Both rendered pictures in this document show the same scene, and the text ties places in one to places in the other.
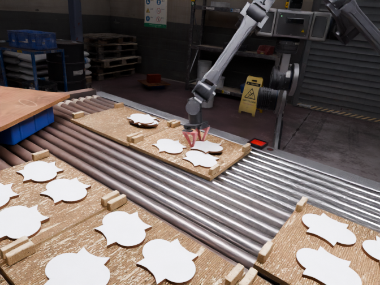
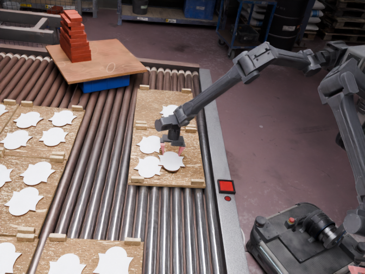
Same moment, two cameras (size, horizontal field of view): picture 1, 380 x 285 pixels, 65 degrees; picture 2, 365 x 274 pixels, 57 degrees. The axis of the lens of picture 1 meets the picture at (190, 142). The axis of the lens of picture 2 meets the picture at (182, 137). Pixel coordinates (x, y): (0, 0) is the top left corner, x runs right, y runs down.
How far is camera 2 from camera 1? 119 cm
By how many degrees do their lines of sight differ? 43
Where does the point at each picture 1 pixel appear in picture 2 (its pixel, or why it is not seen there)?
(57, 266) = not seen: outside the picture
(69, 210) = (39, 148)
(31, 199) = (37, 131)
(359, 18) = (340, 120)
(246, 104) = not seen: outside the picture
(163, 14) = not seen: outside the picture
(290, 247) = (76, 250)
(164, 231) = (48, 189)
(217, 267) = (33, 222)
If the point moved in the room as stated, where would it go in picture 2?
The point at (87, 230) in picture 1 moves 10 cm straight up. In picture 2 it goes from (28, 163) to (24, 145)
